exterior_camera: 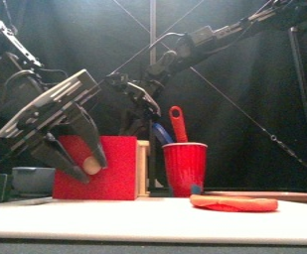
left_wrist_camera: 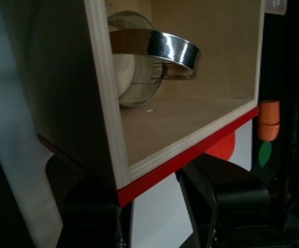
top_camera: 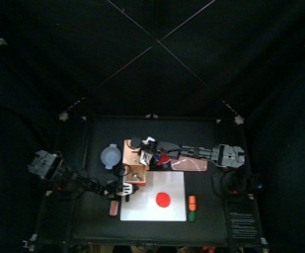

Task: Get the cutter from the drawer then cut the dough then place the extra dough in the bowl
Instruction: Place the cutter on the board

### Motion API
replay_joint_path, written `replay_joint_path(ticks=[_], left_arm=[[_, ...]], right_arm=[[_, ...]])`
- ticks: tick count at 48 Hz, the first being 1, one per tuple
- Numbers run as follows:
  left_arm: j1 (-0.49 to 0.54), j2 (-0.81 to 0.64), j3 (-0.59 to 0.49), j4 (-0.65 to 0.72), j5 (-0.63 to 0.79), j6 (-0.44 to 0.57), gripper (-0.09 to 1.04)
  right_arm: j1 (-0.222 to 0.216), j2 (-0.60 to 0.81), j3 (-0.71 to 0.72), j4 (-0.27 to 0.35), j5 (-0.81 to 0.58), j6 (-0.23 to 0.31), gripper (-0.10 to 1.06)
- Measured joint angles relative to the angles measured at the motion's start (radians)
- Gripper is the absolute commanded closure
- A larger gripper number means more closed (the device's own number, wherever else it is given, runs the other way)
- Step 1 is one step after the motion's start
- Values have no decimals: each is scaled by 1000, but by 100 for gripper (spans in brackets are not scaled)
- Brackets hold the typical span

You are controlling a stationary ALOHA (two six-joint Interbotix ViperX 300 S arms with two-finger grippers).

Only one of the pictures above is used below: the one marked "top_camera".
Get red white blue cup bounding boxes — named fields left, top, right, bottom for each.
left=155, top=153, right=172, bottom=168

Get pink plastic block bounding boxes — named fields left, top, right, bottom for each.
left=109, top=200, right=121, bottom=217

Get pink translucent plastic tray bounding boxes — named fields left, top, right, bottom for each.
left=169, top=156, right=209, bottom=173

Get wooden drawer with red front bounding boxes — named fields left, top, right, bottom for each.
left=124, top=163, right=151, bottom=186

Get orange toy carrot piece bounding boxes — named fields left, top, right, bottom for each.
left=188, top=195, right=199, bottom=212

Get wooden drawer cabinet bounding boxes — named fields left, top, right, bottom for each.
left=123, top=139, right=151, bottom=167

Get white cutting board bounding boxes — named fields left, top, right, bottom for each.
left=120, top=171, right=188, bottom=222

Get blue-grey plastic bowl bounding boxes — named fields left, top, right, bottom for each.
left=100, top=143, right=125, bottom=170

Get white text label sticker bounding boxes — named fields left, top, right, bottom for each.
left=228, top=211, right=259, bottom=241

